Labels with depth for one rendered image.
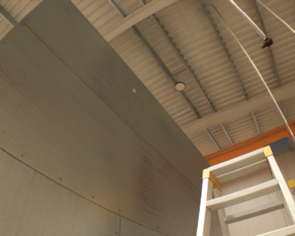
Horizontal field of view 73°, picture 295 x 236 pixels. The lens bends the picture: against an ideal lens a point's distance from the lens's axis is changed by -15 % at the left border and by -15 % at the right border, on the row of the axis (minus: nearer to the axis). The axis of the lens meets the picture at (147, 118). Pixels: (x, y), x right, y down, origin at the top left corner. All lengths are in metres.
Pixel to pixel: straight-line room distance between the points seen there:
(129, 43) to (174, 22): 1.55
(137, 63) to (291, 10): 5.27
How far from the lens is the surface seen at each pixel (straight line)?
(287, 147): 9.23
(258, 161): 1.18
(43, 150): 0.85
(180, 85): 7.21
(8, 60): 0.94
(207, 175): 1.12
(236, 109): 9.12
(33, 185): 0.79
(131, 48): 7.42
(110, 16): 7.01
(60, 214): 0.83
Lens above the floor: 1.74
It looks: 44 degrees up
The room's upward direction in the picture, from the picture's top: straight up
